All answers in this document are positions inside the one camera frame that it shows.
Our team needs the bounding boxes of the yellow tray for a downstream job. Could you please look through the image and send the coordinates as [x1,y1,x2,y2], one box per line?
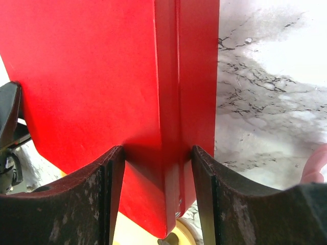
[60,170,205,245]

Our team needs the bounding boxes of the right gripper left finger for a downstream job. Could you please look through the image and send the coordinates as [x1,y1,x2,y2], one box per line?
[1,146,125,244]

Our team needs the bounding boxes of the pink silicone tongs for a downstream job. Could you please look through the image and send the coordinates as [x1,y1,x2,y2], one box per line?
[300,143,326,184]

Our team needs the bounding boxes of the red box lid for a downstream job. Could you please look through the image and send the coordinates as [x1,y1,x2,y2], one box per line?
[0,0,179,239]

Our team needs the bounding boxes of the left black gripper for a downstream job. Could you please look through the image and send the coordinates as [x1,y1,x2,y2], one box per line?
[1,82,31,194]

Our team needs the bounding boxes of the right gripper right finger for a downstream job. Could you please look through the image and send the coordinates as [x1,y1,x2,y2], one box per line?
[191,145,326,244]

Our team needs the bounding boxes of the red chocolate box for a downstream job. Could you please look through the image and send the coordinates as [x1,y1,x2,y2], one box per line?
[178,1,219,213]

